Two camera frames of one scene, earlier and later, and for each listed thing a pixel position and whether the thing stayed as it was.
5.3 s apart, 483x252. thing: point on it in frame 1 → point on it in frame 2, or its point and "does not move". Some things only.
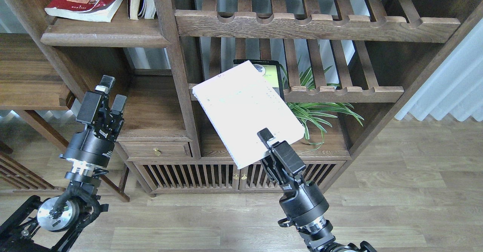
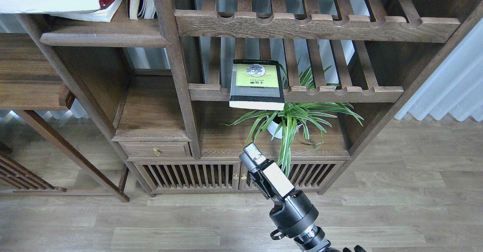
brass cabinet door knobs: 236,177 does not move
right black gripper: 302,200 → 293,212
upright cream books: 140,2 does not move
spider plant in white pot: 315,116 does not move
